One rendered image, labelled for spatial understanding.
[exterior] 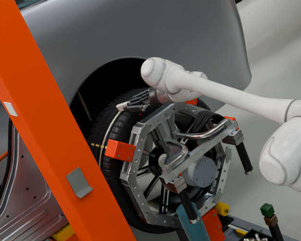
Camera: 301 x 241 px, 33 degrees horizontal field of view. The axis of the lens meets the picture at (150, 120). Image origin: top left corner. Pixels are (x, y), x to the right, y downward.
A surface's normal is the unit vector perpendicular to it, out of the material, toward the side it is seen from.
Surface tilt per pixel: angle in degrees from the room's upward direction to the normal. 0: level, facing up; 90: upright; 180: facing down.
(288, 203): 0
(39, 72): 90
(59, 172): 90
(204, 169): 90
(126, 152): 90
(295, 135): 33
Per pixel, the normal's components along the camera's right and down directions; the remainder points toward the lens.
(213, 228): 0.57, 0.11
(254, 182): -0.38, -0.85
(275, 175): -0.74, 0.44
